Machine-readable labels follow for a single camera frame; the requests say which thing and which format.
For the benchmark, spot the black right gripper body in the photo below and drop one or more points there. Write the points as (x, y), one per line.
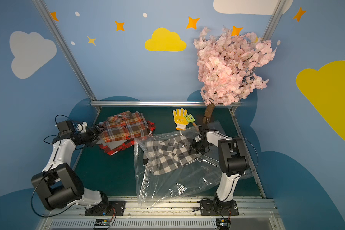
(197, 143)

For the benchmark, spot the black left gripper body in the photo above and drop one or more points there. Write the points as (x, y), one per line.
(93, 133)

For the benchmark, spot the clear plastic vacuum bag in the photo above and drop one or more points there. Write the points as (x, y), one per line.
(189, 180)

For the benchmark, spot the red tan plaid shirt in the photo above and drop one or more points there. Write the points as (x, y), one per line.
(124, 126)

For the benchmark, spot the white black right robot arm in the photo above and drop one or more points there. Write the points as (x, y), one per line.
(232, 161)

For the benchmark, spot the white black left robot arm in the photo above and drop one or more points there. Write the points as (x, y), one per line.
(58, 186)

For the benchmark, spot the grey white checked shirt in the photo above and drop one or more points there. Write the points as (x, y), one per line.
(168, 155)

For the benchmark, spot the green toy garden rake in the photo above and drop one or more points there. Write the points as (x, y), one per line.
(190, 119)

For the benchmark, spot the yellow dotted work glove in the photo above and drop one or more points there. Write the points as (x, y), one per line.
(179, 116)

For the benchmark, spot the right green circuit board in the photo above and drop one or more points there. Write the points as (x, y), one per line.
(222, 224)

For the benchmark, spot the green circuit board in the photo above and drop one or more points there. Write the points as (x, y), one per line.
(102, 223)
(222, 224)

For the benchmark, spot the pink cherry blossom tree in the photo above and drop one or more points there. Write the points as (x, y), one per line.
(226, 67)

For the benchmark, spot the left green circuit board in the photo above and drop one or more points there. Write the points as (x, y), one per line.
(102, 223)

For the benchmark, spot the aluminium back frame rail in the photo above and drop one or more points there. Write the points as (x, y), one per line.
(146, 104)

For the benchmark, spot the right aluminium corner post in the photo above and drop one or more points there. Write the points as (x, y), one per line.
(249, 106)

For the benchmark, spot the aluminium corner post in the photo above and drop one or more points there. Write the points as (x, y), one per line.
(55, 31)
(249, 106)

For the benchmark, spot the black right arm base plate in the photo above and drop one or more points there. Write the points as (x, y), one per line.
(210, 208)

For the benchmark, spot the aluminium front rail platform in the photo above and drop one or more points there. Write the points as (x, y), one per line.
(178, 214)

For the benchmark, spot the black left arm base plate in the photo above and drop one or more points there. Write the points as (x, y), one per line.
(113, 208)

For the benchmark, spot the left aluminium corner post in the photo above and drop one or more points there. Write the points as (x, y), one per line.
(55, 31)

